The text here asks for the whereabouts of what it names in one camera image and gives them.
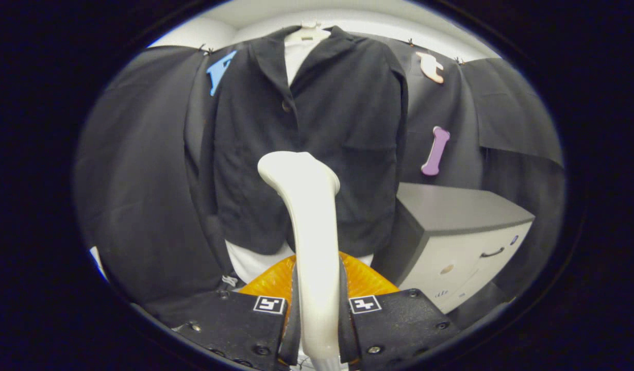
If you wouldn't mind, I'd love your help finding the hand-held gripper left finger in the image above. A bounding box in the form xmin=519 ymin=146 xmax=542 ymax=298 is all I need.
xmin=172 ymin=252 xmax=301 ymax=371

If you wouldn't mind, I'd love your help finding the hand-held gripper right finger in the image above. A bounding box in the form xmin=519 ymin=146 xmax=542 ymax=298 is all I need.
xmin=339 ymin=251 xmax=459 ymax=371

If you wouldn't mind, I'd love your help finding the white garment steamer wand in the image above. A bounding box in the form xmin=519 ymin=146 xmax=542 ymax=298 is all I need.
xmin=258 ymin=151 xmax=342 ymax=371

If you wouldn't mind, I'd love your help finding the black blazer jacket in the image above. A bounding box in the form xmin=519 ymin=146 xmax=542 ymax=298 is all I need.
xmin=186 ymin=26 xmax=409 ymax=257

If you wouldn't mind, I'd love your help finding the white mannequin torso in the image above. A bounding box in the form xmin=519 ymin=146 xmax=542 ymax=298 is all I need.
xmin=225 ymin=21 xmax=374 ymax=285

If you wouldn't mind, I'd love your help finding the grey top white cabinet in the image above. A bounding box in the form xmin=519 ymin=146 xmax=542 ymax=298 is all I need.
xmin=371 ymin=182 xmax=535 ymax=314

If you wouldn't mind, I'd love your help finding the black backdrop cloth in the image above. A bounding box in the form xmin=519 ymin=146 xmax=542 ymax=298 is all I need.
xmin=74 ymin=31 xmax=566 ymax=323

